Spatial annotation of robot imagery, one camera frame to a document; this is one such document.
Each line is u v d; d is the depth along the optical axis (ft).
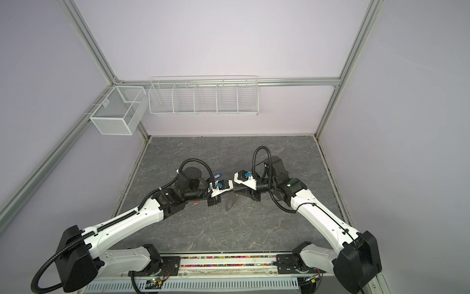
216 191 1.96
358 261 1.27
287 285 2.32
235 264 2.47
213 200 2.11
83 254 1.27
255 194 2.11
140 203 1.67
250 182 2.03
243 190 2.16
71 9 2.25
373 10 2.32
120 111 3.24
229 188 2.00
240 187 2.04
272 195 2.00
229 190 2.02
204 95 3.22
